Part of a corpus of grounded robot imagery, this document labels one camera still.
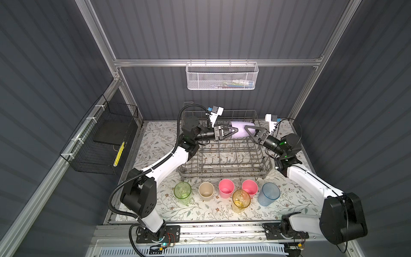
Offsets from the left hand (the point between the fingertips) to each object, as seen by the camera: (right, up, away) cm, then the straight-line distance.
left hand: (242, 135), depth 63 cm
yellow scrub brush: (-53, -8, +6) cm, 54 cm away
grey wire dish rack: (-2, -15, +38) cm, 41 cm away
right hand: (+4, +2, +5) cm, 6 cm away
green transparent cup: (-25, -25, +7) cm, 36 cm away
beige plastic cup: (-15, -31, +23) cm, 41 cm away
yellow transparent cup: (+3, -33, +18) cm, 38 cm away
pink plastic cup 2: (+9, -27, +21) cm, 36 cm away
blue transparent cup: (+18, -29, +17) cm, 38 cm away
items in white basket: (+2, +30, +28) cm, 41 cm away
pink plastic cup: (-4, -29, +23) cm, 37 cm away
